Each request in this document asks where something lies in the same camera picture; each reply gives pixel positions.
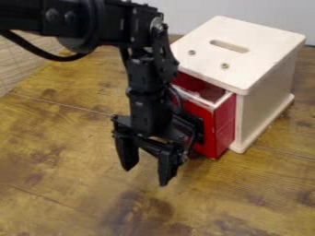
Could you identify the white wooden drawer cabinet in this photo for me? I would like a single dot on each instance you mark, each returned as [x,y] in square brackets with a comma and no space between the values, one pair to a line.
[247,59]

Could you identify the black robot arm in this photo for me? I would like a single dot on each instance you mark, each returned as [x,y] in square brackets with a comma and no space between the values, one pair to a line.
[62,30]

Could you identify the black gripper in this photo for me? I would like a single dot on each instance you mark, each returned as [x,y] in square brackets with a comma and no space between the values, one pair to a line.
[148,130]

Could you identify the red drawer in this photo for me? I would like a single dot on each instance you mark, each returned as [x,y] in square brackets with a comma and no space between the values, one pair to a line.
[213,105]

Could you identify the black metal drawer handle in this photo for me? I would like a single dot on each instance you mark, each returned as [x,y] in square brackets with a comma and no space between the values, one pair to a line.
[190,127]

